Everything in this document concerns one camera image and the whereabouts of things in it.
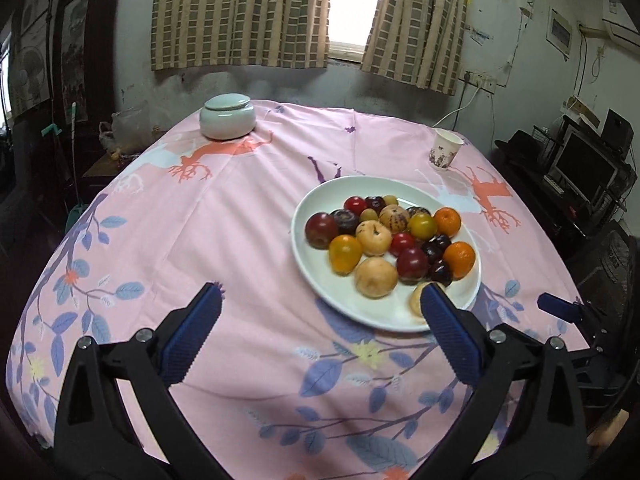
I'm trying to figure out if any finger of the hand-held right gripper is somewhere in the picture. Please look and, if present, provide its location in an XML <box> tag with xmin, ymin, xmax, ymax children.
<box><xmin>537</xmin><ymin>292</ymin><xmax>608</xmax><ymax>333</ymax></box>

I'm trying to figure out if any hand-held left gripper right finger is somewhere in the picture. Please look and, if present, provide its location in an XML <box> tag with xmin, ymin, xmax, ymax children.
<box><xmin>420</xmin><ymin>282</ymin><xmax>591</xmax><ymax>480</ymax></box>

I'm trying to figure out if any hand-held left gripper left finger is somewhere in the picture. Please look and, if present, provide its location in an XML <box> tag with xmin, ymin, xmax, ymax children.
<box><xmin>52</xmin><ymin>282</ymin><xmax>223</xmax><ymax>480</ymax></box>

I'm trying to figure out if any medium yellow pear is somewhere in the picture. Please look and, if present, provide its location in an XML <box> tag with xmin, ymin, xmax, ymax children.
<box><xmin>409</xmin><ymin>281</ymin><xmax>436</xmax><ymax>318</ymax></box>

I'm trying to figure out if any orange mandarin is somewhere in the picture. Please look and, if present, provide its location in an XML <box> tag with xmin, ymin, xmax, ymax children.
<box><xmin>433</xmin><ymin>207</ymin><xmax>462</xmax><ymax>238</ymax></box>
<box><xmin>442</xmin><ymin>241</ymin><xmax>475</xmax><ymax>279</ymax></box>

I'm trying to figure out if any dark red plum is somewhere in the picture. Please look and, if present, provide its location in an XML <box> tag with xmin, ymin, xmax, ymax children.
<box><xmin>396</xmin><ymin>247</ymin><xmax>430</xmax><ymax>281</ymax></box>

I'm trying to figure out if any large yellow pear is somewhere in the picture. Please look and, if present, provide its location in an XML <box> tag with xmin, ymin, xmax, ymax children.
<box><xmin>355</xmin><ymin>256</ymin><xmax>399</xmax><ymax>299</ymax></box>

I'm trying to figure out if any small red tomato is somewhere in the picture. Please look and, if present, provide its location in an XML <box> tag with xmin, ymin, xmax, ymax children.
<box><xmin>389</xmin><ymin>232</ymin><xmax>417</xmax><ymax>258</ymax></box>

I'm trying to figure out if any yellow green tomato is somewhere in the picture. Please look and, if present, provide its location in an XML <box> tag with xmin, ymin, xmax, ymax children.
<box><xmin>407</xmin><ymin>213</ymin><xmax>437</xmax><ymax>240</ymax></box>

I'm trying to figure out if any yellow dimpled apple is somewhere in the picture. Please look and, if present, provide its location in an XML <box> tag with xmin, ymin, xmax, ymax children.
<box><xmin>355</xmin><ymin>221</ymin><xmax>392</xmax><ymax>257</ymax></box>

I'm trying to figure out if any yellow orange tomato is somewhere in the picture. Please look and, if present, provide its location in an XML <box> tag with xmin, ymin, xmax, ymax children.
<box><xmin>328</xmin><ymin>234</ymin><xmax>364</xmax><ymax>275</ymax></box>

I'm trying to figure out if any pale green oval plate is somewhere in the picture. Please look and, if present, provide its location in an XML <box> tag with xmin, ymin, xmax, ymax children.
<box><xmin>291</xmin><ymin>176</ymin><xmax>482</xmax><ymax>333</ymax></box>

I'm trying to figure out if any large dark purple mangosteen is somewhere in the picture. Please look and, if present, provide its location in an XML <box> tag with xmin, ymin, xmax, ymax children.
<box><xmin>331</xmin><ymin>209</ymin><xmax>361</xmax><ymax>236</ymax></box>

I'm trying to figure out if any large dark red tomato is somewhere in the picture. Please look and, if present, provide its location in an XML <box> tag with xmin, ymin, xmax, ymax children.
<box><xmin>305</xmin><ymin>212</ymin><xmax>339</xmax><ymax>250</ymax></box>

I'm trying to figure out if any black mesh chair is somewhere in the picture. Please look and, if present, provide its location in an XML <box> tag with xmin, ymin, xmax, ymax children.
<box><xmin>567</xmin><ymin>220</ymin><xmax>640</xmax><ymax>306</ymax></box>

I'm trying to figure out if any pink leaf print tablecloth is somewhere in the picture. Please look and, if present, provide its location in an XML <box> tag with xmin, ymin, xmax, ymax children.
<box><xmin>5</xmin><ymin>100</ymin><xmax>591</xmax><ymax>480</ymax></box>

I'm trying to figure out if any black computer desk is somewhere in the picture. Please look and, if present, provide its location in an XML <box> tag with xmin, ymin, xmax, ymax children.
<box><xmin>492</xmin><ymin>145</ymin><xmax>626</xmax><ymax>246</ymax></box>

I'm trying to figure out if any computer monitor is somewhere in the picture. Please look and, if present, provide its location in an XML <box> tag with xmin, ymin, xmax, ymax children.
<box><xmin>547</xmin><ymin>127</ymin><xmax>621</xmax><ymax>206</ymax></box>

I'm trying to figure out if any black hat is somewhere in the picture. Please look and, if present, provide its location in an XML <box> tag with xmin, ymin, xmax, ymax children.
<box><xmin>495</xmin><ymin>130</ymin><xmax>543</xmax><ymax>161</ymax></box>

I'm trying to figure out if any printed paper cup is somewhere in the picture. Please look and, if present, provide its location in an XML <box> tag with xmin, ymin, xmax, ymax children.
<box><xmin>428</xmin><ymin>128</ymin><xmax>463</xmax><ymax>171</ymax></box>

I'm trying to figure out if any black speaker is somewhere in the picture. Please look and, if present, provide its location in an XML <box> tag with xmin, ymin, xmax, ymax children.
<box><xmin>600</xmin><ymin>108</ymin><xmax>633</xmax><ymax>153</ymax></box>

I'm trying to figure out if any wooden side table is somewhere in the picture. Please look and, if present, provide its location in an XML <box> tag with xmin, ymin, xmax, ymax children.
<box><xmin>82</xmin><ymin>152</ymin><xmax>131</xmax><ymax>181</ymax></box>

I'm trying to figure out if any tan cardboard box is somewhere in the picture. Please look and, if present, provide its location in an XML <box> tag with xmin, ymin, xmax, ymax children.
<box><xmin>562</xmin><ymin>96</ymin><xmax>601</xmax><ymax>128</ymax></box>

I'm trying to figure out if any large clear plastic bag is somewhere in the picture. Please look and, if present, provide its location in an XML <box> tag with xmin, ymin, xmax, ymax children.
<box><xmin>111</xmin><ymin>100</ymin><xmax>152</xmax><ymax>156</ymax></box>

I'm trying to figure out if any pale green lidded jar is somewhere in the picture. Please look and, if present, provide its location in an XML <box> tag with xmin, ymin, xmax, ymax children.
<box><xmin>199</xmin><ymin>93</ymin><xmax>256</xmax><ymax>140</ymax></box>

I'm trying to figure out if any narrow checked curtain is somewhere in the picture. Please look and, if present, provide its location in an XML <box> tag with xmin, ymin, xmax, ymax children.
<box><xmin>360</xmin><ymin>0</ymin><xmax>471</xmax><ymax>96</ymax></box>

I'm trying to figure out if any wide checked curtain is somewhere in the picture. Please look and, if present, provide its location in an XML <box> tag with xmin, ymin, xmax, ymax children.
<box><xmin>151</xmin><ymin>0</ymin><xmax>331</xmax><ymax>72</ymax></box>

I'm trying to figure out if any bright window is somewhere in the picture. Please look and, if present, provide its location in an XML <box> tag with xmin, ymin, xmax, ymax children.
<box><xmin>327</xmin><ymin>0</ymin><xmax>388</xmax><ymax>61</ymax></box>

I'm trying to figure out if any white broom handle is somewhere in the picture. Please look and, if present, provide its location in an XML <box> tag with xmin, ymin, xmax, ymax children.
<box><xmin>70</xmin><ymin>102</ymin><xmax>83</xmax><ymax>211</ymax></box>

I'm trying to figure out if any white wall power strip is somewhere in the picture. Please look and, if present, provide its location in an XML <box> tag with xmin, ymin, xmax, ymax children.
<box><xmin>459</xmin><ymin>71</ymin><xmax>498</xmax><ymax>93</ymax></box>

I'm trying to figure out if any framed wall panel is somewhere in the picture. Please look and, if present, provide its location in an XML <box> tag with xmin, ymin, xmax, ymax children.
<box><xmin>546</xmin><ymin>7</ymin><xmax>572</xmax><ymax>58</ymax></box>

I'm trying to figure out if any wall scroll painting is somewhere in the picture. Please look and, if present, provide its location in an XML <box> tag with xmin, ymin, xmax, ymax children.
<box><xmin>60</xmin><ymin>0</ymin><xmax>93</xmax><ymax>123</ymax></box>

